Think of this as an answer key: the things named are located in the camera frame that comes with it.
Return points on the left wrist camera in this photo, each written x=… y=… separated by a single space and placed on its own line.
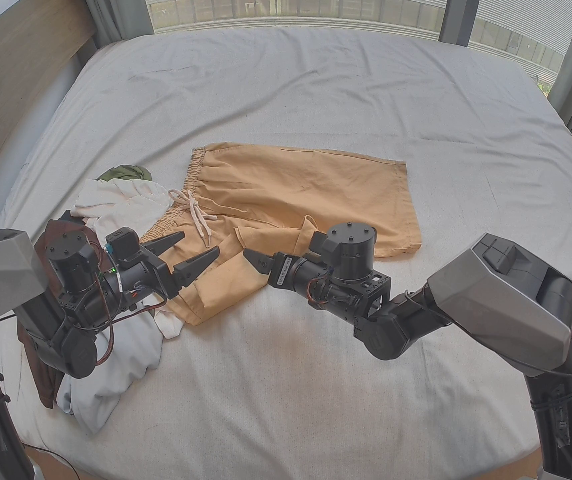
x=124 y=243

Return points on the dark blue garment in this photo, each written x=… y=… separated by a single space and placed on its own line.
x=68 y=216

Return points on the window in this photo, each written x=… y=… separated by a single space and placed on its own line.
x=458 y=3

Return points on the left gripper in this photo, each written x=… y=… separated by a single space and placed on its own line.
x=153 y=278

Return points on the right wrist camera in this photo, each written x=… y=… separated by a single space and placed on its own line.
x=318 y=243

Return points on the brown garment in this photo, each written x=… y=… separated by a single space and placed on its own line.
x=40 y=378

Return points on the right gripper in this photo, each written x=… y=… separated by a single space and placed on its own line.
x=301 y=275

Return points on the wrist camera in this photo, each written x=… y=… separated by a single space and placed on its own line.
x=124 y=243
x=318 y=243

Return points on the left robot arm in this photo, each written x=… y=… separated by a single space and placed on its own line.
x=0 y=273

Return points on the cream garment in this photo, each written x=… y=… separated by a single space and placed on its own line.
x=115 y=203

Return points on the white garment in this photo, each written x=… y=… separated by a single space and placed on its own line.
x=115 y=368

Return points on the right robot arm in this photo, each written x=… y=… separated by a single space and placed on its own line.
x=506 y=298

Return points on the olive green garment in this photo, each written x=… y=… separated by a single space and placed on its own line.
x=125 y=173

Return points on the bed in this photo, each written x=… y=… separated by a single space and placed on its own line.
x=316 y=93

